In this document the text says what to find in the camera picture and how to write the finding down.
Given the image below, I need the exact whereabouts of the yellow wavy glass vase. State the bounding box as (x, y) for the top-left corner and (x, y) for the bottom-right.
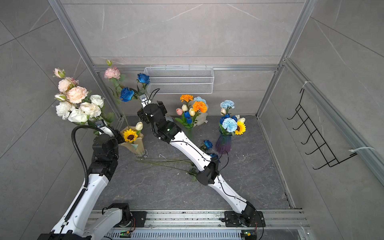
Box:
(119, 126), (148, 158)

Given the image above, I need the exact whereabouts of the blue rose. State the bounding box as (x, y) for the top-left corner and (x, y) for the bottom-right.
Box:
(136, 158), (198, 182)
(137, 73), (150, 85)
(120, 88), (136, 102)

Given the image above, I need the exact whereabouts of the blue rose top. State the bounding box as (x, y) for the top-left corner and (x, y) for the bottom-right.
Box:
(137, 73), (150, 85)

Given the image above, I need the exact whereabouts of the blue rose picked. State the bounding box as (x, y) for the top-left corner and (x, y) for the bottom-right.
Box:
(210, 154), (219, 160)
(199, 140), (213, 151)

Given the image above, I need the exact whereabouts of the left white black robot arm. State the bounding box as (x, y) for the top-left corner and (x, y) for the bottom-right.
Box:
(38, 133), (133, 240)

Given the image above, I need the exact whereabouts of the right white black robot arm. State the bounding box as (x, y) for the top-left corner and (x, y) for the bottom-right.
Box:
(138, 99), (266, 228)

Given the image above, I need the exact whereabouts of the light blue carnation middle vase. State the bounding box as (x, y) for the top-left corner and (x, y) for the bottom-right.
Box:
(194, 97), (207, 104)

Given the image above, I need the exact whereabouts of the purple glass vase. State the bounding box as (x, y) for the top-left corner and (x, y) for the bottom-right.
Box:
(215, 133), (233, 154)

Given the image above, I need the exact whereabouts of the yellow sunflower purple vase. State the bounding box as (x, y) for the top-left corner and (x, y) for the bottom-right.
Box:
(235, 121), (246, 135)

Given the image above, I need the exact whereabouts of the small yellow sunflower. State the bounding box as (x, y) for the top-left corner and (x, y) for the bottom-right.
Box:
(123, 129), (138, 144)

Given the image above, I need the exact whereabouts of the cream tulip bud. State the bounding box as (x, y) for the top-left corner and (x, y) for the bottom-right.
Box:
(135, 122), (144, 131)

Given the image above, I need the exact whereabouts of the pink tulip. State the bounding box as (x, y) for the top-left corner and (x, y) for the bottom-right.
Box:
(176, 108), (184, 116)

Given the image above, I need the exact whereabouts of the orange carnation small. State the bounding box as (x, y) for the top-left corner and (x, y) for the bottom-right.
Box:
(180, 95), (194, 103)

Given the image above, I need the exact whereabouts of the white rose centre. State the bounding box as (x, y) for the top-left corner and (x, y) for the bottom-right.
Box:
(80, 102), (102, 118)

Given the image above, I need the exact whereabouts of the white rose tall stem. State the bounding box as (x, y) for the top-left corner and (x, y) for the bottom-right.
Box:
(90, 95), (104, 109)

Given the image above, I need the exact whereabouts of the orange carnation large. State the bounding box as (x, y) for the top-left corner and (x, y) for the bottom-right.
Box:
(193, 101), (208, 113)

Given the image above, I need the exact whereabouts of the pink rose middle left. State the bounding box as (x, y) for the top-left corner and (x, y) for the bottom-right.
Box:
(104, 67), (121, 80)

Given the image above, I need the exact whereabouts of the peach rose pair top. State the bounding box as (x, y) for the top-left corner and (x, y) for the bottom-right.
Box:
(58, 77), (89, 104)

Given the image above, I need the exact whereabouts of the small white rose left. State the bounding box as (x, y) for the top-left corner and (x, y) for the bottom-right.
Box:
(56, 101), (76, 120)

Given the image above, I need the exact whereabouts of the light blue carnation upper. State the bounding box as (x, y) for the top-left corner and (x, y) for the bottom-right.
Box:
(220, 100), (235, 109)

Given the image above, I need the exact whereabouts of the light blue carnation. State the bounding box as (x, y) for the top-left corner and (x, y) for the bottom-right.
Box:
(220, 100), (235, 109)
(222, 118), (238, 133)

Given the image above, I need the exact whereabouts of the light blue carnation lower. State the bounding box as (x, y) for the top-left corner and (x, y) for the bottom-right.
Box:
(222, 118), (238, 133)

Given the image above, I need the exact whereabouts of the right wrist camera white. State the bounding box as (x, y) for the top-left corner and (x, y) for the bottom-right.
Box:
(139, 94), (152, 108)

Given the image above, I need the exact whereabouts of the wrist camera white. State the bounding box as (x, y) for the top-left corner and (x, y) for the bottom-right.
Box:
(94, 120), (115, 137)
(139, 94), (152, 108)

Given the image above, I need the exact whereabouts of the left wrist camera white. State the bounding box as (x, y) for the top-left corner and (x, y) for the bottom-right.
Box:
(94, 120), (115, 137)

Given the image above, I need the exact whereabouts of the black corrugated cable conduit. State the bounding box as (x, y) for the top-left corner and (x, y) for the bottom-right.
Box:
(58, 125), (106, 224)

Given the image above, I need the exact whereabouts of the metal base rail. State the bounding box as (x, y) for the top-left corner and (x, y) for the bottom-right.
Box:
(103, 209), (314, 240)

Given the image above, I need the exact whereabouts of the black wire hook rack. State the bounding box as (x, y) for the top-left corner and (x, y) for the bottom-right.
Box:
(287, 89), (358, 170)

